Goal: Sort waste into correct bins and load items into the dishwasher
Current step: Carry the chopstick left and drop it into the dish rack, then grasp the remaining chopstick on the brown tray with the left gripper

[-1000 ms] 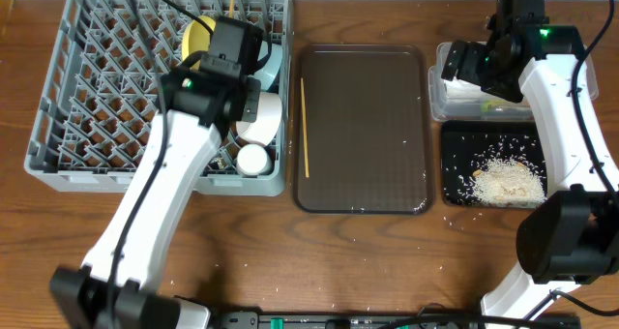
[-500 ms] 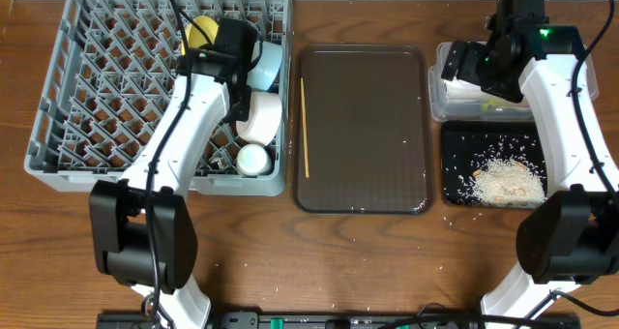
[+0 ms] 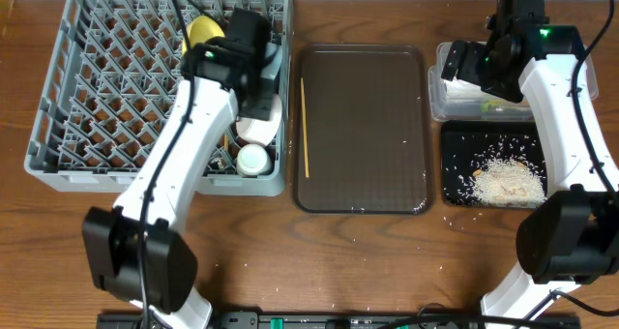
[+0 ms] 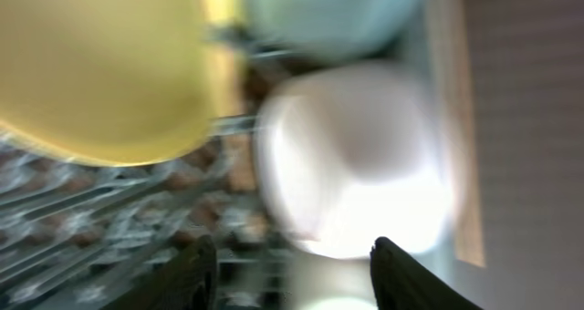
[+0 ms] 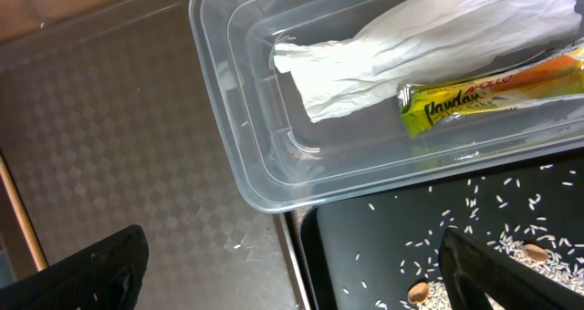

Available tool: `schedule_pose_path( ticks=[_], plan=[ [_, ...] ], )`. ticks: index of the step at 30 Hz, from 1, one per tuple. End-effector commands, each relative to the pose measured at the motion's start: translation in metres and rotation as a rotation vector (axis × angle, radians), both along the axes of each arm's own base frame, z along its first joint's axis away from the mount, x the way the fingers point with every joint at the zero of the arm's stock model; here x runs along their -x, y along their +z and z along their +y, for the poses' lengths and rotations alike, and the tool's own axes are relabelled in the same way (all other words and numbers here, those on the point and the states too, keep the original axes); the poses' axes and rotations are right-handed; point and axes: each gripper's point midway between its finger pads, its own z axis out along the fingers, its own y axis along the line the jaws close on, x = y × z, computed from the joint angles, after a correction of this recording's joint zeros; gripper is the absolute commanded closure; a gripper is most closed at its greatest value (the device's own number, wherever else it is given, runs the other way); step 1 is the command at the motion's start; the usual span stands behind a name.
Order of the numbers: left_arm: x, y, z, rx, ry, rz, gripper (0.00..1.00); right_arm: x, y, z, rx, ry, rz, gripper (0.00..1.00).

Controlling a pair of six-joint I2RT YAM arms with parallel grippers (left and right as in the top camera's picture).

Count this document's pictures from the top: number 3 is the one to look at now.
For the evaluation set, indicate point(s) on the white paper cup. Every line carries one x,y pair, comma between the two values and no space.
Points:
253,160

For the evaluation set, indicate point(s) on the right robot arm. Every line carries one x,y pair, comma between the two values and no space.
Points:
571,239

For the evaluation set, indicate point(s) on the yellow plate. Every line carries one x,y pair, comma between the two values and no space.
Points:
199,31

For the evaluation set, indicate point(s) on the light blue bowl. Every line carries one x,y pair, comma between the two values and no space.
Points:
273,58

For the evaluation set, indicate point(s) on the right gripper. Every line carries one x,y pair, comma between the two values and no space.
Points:
471,52

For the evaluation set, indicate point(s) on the grey dish rack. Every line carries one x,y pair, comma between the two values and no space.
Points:
111,83

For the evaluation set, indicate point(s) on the rice and peanut pile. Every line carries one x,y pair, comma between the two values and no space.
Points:
508,184

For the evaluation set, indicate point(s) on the dark brown serving tray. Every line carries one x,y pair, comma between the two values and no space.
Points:
368,131

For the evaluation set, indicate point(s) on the white paper napkin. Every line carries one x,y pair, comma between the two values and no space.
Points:
460,89

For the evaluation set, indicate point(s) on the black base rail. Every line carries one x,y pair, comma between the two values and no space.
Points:
248,320

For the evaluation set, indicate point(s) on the black plastic tray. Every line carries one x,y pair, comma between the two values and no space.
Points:
459,150

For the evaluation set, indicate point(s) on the green snack wrapper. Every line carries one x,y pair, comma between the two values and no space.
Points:
498,107

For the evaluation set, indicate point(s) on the clear plastic bin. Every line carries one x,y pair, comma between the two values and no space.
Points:
459,106

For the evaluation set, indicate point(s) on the white pink bowl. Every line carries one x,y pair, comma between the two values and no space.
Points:
259,131

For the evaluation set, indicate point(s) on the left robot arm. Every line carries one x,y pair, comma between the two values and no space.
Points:
136,250

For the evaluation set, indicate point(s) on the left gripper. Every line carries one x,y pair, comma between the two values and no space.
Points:
263,108

